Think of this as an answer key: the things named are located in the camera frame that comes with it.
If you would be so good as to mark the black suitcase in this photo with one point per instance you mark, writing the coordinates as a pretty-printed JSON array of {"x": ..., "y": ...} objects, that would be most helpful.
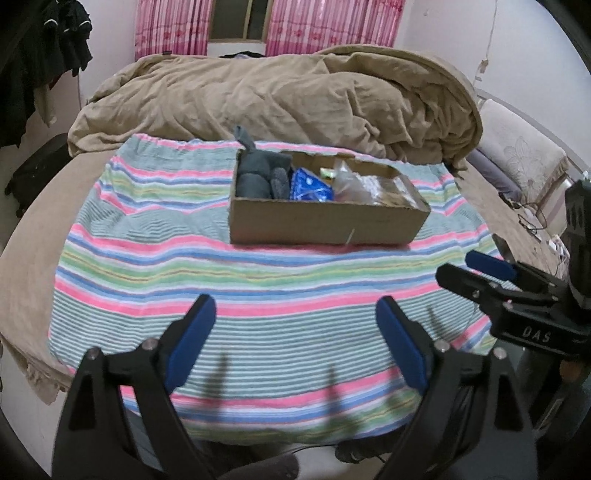
[{"x": 39, "y": 170}]

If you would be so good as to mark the yellow green packet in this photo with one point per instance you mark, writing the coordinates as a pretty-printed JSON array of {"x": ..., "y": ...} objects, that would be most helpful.
[{"x": 328, "y": 172}]

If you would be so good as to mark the brown cardboard box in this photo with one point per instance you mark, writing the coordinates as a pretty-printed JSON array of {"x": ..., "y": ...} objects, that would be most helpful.
[{"x": 323, "y": 221}]

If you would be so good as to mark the tan bed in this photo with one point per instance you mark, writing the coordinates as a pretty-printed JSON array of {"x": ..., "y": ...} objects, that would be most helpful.
[{"x": 32, "y": 240}]

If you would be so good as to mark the white power strip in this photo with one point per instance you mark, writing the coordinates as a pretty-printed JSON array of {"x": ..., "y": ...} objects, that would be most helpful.
[{"x": 558, "y": 247}]

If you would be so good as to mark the dark cloth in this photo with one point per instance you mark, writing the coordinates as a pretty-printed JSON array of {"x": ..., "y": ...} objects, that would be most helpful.
[{"x": 242, "y": 55}]

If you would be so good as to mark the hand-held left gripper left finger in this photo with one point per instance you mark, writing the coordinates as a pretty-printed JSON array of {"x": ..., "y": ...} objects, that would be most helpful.
[{"x": 191, "y": 344}]

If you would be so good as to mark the black shoe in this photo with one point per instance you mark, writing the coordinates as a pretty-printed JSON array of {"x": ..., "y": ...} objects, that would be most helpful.
[{"x": 355, "y": 452}]

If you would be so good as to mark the tan duvet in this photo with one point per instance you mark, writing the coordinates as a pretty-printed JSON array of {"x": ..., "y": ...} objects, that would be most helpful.
[{"x": 277, "y": 101}]

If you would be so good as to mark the pink curtain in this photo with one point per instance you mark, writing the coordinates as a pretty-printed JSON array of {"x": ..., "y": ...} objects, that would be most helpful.
[
  {"x": 332, "y": 23},
  {"x": 171, "y": 27}
]

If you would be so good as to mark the blue snack packet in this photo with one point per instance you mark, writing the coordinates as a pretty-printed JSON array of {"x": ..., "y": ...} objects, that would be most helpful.
[{"x": 307, "y": 187}]

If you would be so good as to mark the striped blanket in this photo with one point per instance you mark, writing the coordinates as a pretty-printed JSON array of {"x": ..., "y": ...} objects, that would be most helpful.
[{"x": 161, "y": 258}]

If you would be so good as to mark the clear plastic bag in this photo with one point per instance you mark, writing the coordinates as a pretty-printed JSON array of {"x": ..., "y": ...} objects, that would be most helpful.
[{"x": 351, "y": 184}]

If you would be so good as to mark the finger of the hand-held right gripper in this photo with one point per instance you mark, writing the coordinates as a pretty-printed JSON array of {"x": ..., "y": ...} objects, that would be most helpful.
[
  {"x": 491, "y": 265},
  {"x": 471, "y": 286}
]

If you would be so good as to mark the floral beige cushion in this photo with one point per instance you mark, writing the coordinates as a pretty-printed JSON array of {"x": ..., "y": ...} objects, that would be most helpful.
[{"x": 521, "y": 147}]

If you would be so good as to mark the black hanging clothes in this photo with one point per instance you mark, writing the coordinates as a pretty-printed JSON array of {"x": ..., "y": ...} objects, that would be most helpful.
[{"x": 27, "y": 60}]

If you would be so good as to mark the window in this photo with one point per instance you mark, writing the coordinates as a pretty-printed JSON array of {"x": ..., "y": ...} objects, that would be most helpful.
[{"x": 240, "y": 18}]

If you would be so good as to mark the grey fleece cloth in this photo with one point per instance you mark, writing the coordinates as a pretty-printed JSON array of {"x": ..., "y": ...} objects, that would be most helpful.
[{"x": 258, "y": 175}]

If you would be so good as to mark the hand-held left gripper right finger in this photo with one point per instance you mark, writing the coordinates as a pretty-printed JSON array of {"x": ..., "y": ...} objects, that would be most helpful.
[{"x": 401, "y": 344}]

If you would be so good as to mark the grey blue pillow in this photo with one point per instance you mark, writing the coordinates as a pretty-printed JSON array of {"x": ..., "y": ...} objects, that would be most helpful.
[{"x": 494, "y": 175}]

